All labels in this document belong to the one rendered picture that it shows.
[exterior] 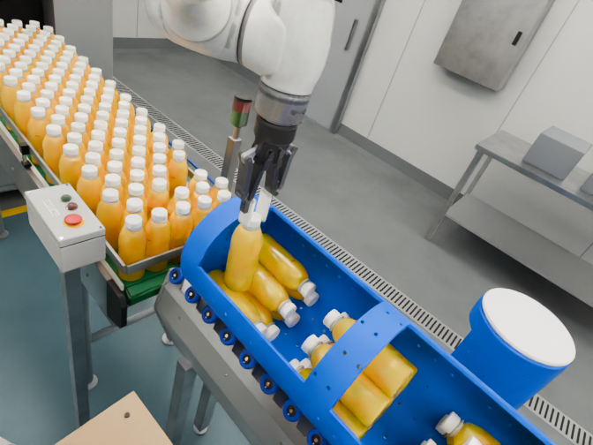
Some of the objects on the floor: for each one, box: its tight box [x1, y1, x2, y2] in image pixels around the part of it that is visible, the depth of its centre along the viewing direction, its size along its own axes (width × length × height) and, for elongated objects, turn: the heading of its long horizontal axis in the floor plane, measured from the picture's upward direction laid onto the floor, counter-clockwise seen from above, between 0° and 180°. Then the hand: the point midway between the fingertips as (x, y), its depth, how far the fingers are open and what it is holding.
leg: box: [193, 383, 216, 435], centre depth 150 cm, size 6×6×63 cm
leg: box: [165, 357, 196, 445], centre depth 141 cm, size 6×6×63 cm
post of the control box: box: [59, 268, 90, 429], centre depth 127 cm, size 4×4×100 cm
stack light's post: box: [221, 136, 242, 192], centre depth 177 cm, size 4×4×110 cm
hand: (254, 208), depth 82 cm, fingers closed on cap, 4 cm apart
